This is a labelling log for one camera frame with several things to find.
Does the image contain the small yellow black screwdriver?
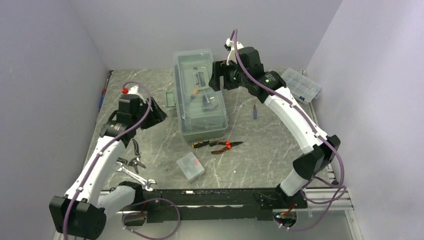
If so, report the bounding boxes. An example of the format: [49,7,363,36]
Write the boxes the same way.
[192,140,227,149]

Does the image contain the orange handled screwdriver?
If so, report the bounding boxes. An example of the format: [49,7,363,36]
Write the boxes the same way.
[191,87,199,95]

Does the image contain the clear compartment organizer box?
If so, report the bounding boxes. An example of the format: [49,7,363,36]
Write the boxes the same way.
[281,68,322,104]

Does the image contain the blue red tool at wall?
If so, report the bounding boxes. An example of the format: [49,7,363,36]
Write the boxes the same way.
[98,70,113,110]

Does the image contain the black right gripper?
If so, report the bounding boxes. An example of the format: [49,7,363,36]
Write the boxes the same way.
[208,59,250,92]

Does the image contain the aluminium frame rail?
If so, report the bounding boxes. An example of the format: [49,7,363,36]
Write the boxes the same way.
[52,188,364,240]

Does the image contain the silver combination wrench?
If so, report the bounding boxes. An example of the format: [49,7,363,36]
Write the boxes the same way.
[113,162,157,192]

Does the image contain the small blue handled screwdriver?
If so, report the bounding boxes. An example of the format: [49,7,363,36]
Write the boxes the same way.
[252,99,258,120]

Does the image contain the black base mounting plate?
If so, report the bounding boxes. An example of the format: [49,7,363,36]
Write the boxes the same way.
[122,187,308,223]

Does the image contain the orange black long nose pliers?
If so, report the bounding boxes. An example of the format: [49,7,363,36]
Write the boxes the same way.
[209,141,243,155]

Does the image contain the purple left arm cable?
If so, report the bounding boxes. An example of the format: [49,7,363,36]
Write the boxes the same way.
[61,81,181,240]

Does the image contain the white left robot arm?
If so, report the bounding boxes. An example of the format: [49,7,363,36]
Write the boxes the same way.
[49,93,167,240]

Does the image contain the small clear screw box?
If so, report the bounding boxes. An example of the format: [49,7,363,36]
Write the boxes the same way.
[176,152,206,182]

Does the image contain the green toolbox with clear lid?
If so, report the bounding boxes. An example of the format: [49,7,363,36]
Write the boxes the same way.
[166,49,228,142]

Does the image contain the black handled pliers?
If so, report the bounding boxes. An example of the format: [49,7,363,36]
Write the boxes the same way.
[116,138,146,174]

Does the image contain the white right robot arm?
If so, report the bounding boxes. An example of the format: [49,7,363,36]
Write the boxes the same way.
[208,43,341,208]

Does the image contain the small claw hammer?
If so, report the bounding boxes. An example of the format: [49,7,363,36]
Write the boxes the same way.
[202,93,216,112]

